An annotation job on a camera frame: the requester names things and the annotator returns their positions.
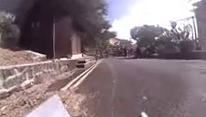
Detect red-brown building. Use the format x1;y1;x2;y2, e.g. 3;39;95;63
50;14;84;61

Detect row of trees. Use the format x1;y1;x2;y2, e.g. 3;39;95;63
128;19;197;59

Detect pole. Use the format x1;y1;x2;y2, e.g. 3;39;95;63
50;21;58;61

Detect grey asphalt road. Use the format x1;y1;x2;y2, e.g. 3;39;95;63
57;53;206;117

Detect dark trees with dense crowns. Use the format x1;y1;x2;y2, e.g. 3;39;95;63
0;0;119;64

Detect robot's own part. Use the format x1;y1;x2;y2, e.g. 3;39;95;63
138;111;151;117

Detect dry earth slope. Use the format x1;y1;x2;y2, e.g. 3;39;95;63
0;44;48;68

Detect grey building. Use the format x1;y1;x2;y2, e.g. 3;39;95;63
191;0;206;53

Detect rough stone wall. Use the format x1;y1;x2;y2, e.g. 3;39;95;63
0;57;98;101

